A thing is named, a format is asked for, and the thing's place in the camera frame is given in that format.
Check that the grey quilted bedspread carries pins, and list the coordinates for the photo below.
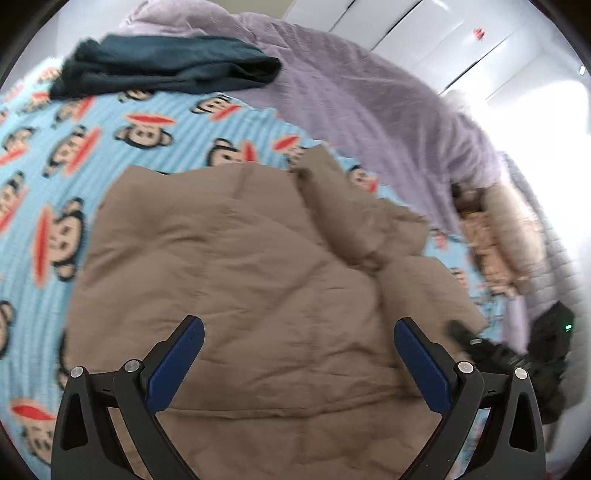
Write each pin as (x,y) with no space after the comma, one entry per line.
(549,217)

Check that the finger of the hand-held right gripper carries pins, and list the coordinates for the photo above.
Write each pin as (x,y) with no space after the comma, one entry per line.
(461,333)

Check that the cream chunky knitted throw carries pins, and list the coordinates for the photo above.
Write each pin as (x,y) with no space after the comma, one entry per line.
(485,249)

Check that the grey fuzzy cloth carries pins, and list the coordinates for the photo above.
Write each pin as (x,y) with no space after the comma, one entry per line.
(464,193)

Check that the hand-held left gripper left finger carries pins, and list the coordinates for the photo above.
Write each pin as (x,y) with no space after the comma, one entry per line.
(178,364)

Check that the blue striped monkey print blanket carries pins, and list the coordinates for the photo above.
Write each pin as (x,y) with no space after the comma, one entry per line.
(161,120)

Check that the dark teal garment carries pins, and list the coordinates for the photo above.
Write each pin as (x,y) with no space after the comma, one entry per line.
(175,60)

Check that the tan puffer jacket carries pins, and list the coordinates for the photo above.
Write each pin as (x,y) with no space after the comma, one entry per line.
(258,277)

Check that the white wardrobe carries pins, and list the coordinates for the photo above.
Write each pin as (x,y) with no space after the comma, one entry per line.
(452,41)

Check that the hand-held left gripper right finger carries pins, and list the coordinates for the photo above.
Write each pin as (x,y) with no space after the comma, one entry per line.
(422,364)

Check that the red sticker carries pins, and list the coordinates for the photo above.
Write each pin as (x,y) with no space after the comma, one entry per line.
(479,32)

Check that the beige pillow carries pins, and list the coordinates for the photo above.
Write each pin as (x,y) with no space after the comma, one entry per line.
(512,230)

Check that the purple plush duvet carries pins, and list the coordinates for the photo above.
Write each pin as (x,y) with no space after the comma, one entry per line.
(346,92)

